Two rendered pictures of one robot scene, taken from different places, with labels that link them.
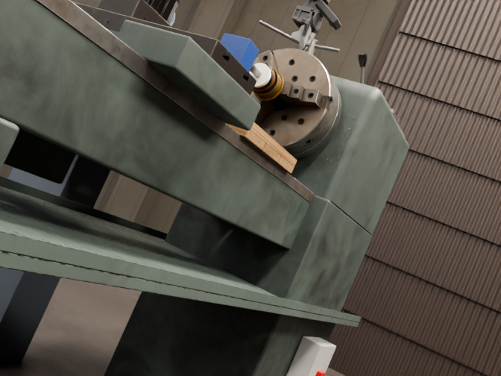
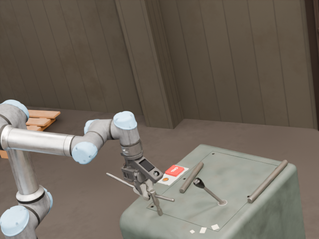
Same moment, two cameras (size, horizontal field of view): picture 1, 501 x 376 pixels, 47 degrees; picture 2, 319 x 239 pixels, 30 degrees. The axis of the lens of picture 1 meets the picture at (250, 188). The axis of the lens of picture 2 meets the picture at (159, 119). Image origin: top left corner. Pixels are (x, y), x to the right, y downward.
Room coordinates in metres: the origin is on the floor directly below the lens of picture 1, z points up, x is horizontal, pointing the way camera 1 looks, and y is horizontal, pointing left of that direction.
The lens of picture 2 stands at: (0.19, -0.66, 2.56)
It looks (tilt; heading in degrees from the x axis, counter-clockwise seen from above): 26 degrees down; 18
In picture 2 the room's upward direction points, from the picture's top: 13 degrees counter-clockwise
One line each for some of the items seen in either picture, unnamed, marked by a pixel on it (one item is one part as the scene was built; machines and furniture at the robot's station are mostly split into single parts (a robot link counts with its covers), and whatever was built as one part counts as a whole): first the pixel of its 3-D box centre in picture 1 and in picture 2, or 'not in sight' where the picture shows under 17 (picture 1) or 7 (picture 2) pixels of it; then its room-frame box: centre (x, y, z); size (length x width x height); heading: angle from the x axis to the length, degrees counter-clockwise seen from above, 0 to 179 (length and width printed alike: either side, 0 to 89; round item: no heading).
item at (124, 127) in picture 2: not in sight; (126, 128); (1.97, 0.05, 1.63); 0.09 x 0.08 x 0.11; 84
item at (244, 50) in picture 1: (224, 80); not in sight; (1.44, 0.17, 1.00); 0.08 x 0.06 x 0.23; 62
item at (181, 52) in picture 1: (120, 57); not in sight; (1.17, 0.35, 0.90); 0.53 x 0.30 x 0.06; 62
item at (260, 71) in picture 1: (250, 66); not in sight; (1.51, 0.13, 1.08); 0.13 x 0.07 x 0.07; 152
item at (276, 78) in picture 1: (266, 83); not in sight; (1.61, 0.08, 1.08); 0.09 x 0.09 x 0.09; 62
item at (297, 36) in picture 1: (298, 36); (139, 191); (1.95, 0.06, 1.36); 0.06 x 0.03 x 0.09; 62
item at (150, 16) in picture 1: (146, 27); not in sight; (1.26, 0.35, 1.00); 0.20 x 0.10 x 0.05; 152
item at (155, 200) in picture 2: (309, 55); (156, 202); (1.94, 0.00, 1.31); 0.02 x 0.02 x 0.12
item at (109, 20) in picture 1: (151, 48); not in sight; (1.21, 0.31, 0.95); 0.43 x 0.18 x 0.04; 62
